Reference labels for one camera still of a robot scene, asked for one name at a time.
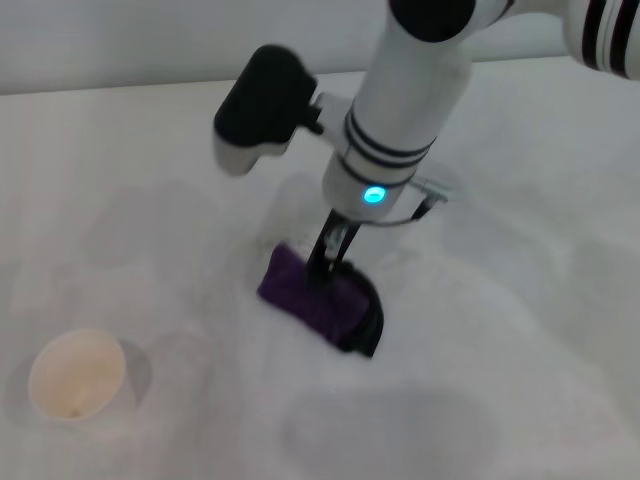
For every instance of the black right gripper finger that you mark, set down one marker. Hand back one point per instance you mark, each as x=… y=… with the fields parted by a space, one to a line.
x=345 y=245
x=318 y=255

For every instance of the purple rag with black edge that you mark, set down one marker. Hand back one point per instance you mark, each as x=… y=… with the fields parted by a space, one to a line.
x=310 y=300

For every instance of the white paper cup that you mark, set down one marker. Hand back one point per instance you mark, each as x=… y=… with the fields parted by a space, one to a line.
x=75 y=375

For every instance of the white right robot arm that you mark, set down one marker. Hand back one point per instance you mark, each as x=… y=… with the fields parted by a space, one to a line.
x=410 y=100

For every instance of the black and white wrist camera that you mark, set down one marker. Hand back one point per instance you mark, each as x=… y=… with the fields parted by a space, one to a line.
x=260 y=100

